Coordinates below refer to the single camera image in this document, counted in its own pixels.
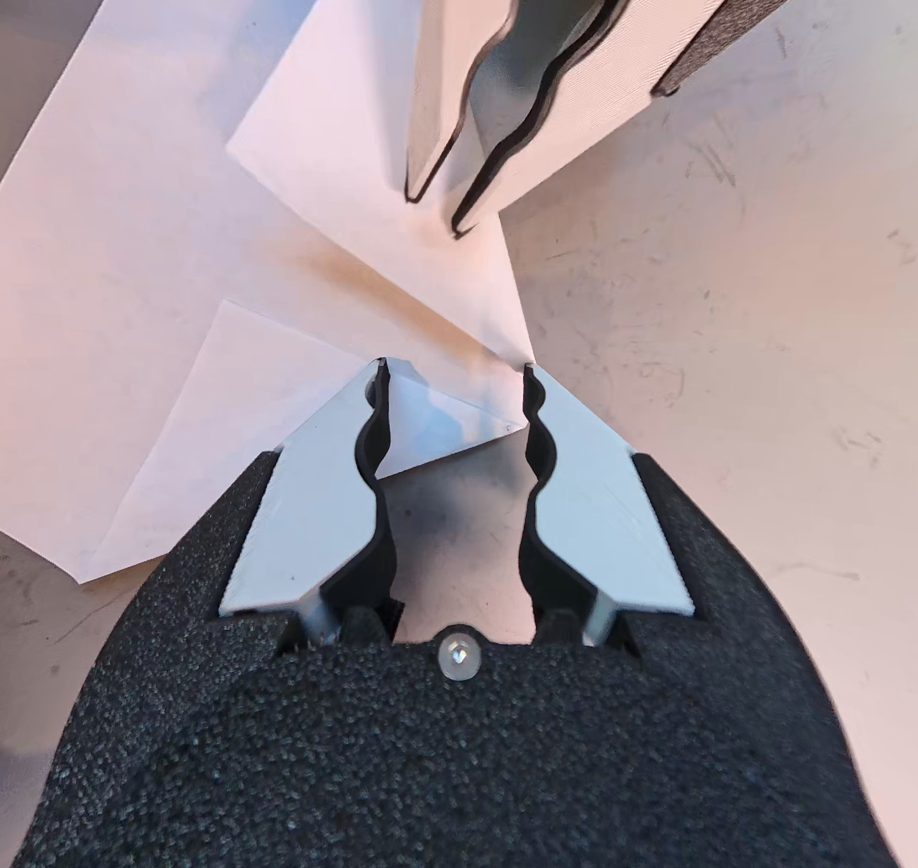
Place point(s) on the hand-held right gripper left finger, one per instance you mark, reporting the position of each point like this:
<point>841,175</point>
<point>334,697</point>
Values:
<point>308,524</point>

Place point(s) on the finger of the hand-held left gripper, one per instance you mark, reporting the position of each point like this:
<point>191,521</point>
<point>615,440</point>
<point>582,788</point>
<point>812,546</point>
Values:
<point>645,36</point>
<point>459,36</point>

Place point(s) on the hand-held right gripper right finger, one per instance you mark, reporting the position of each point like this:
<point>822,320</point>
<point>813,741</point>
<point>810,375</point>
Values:
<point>609,524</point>

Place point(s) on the white paper sheet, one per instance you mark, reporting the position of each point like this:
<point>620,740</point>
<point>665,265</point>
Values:
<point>143,272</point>

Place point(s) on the grey desk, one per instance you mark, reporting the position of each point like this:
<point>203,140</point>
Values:
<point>717,308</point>

